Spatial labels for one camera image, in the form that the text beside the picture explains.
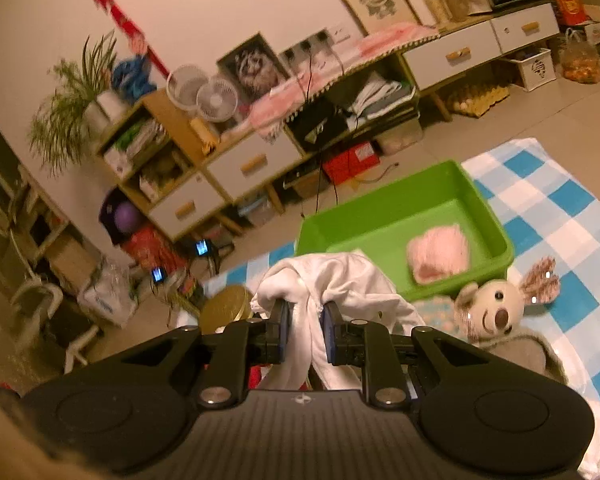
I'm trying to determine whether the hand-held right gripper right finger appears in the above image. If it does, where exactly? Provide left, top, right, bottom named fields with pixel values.
left=319, top=300, right=505, bottom=408

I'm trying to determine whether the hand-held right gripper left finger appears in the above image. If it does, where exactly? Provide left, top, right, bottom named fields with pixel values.
left=121, top=298, right=291, bottom=407

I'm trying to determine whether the white cloth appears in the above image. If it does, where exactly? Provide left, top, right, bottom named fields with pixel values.
left=250, top=252, right=427, bottom=392

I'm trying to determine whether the pink knitted hat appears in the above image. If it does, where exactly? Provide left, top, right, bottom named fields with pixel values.
left=406, top=226, right=470, bottom=286

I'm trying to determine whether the green plastic bin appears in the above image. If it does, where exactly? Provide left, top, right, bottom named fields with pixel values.
left=296, top=160, right=515, bottom=301

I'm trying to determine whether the teal dotted cloth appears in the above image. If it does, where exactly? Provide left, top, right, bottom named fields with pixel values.
left=411, top=294, right=473, bottom=341

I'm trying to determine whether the red shoe box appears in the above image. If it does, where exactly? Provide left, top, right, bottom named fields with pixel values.
left=321, top=141, right=381, bottom=185

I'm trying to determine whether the beige plush mouse toy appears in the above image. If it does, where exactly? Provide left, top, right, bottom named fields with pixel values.
left=453, top=256, right=567, bottom=385

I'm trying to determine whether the wooden cabinet with white drawers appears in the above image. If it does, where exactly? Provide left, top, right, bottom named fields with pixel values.
left=96, top=52, right=421, bottom=242

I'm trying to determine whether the white plastic bag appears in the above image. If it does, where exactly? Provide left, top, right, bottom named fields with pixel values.
left=78, top=258, right=140, bottom=329

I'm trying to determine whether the purple ball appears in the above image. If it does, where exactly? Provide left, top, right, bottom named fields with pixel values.
left=115, top=203, right=141, bottom=234

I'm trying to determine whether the folded clothes stack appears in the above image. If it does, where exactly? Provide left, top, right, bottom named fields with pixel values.
left=344, top=71, right=417, bottom=121

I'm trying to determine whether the white chair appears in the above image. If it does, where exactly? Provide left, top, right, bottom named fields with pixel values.
left=0, top=150, right=103, bottom=374

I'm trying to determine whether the blue white checkered mat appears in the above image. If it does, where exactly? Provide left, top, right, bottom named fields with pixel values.
left=177, top=137, right=600, bottom=480

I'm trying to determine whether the framed animal picture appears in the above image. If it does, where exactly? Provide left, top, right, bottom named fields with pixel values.
left=216, top=33, right=291, bottom=101

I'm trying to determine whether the pink white cloth cover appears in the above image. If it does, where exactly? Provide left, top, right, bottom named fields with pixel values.
left=250, top=22, right=441, bottom=137

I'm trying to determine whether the egg carton tray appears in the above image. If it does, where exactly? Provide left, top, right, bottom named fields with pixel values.
left=445, top=81, right=511, bottom=118

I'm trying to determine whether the blue plush toy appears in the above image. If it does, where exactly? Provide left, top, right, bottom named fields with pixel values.
left=111, top=55, right=153, bottom=101

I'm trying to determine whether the potted green plant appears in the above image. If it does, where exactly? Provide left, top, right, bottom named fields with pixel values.
left=28, top=30, right=126, bottom=176

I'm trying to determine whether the low wooden tv cabinet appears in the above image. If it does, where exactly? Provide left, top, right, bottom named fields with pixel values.
left=401, top=0, right=562, bottom=122

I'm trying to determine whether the white cutout storage box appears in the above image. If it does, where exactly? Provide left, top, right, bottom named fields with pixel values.
left=498, top=48, right=555, bottom=92

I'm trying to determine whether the red hanging decoration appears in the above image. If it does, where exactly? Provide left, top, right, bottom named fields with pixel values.
left=67, top=0, right=171, bottom=75

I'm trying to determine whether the bag of oranges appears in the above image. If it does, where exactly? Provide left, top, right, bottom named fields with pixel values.
left=561, top=28, right=600, bottom=84

